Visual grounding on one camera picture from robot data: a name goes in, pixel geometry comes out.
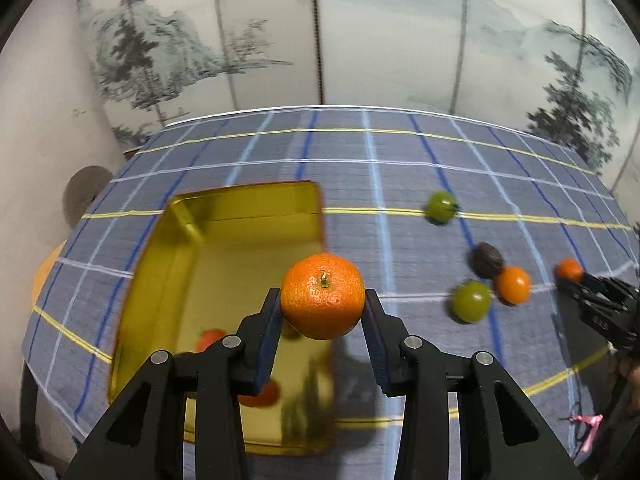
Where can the pink ribbon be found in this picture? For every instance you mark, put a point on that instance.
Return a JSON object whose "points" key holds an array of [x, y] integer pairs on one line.
{"points": [[587, 420]]}

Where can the small dark passion fruit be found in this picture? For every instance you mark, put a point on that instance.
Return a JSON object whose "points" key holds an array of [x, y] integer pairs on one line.
{"points": [[485, 259]]}

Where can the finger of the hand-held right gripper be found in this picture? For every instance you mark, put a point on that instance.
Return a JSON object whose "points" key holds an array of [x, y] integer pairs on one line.
{"points": [[615, 291], [577, 300]]}

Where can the green tomato with stem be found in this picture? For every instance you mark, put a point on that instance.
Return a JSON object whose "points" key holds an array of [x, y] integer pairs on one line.
{"points": [[441, 207]]}

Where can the blue plaid tablecloth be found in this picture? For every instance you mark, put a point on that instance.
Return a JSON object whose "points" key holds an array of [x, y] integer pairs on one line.
{"points": [[400, 160]]}

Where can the black metal table leg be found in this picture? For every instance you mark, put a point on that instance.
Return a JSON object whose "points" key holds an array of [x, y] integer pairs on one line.
{"points": [[27, 410]]}

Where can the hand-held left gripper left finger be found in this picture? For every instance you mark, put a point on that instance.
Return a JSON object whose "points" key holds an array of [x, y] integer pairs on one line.
{"points": [[265, 350]]}

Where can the red and gold tin box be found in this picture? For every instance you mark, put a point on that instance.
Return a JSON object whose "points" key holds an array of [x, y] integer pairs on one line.
{"points": [[165, 285]]}

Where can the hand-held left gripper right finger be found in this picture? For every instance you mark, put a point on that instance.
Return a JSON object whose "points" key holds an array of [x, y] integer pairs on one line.
{"points": [[376, 355]]}

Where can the ink landscape folding screen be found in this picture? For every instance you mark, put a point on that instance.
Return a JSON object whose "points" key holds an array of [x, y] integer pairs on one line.
{"points": [[390, 35]]}

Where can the orange mandarin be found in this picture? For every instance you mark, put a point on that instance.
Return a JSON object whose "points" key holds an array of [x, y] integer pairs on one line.
{"points": [[570, 269], [322, 295], [512, 285]]}

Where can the tan round stool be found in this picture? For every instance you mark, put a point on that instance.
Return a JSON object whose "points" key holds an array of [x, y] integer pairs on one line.
{"points": [[45, 280]]}

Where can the small red tomato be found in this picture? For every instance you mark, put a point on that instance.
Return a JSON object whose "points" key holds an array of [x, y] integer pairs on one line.
{"points": [[212, 340]]}

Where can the large red tomato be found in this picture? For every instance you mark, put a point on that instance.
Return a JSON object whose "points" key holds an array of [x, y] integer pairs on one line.
{"points": [[265, 396]]}

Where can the round grey-brown disc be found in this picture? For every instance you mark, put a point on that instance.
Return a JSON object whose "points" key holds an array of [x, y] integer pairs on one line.
{"points": [[85, 195]]}

